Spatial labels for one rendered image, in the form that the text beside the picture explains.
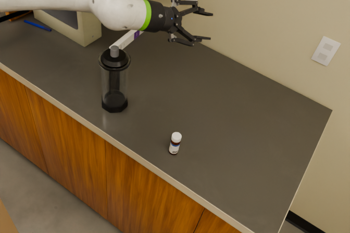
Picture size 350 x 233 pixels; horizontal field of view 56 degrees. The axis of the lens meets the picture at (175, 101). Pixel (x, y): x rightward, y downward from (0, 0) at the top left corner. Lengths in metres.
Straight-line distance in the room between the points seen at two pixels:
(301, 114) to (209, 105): 0.39
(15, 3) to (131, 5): 0.29
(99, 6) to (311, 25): 0.84
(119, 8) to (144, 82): 0.53
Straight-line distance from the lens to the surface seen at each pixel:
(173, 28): 1.07
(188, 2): 1.12
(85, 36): 1.52
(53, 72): 1.43
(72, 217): 2.09
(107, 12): 0.92
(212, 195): 1.11
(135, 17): 0.94
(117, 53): 1.11
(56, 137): 1.63
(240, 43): 1.57
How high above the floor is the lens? 1.90
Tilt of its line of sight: 46 degrees down
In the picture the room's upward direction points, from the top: 11 degrees clockwise
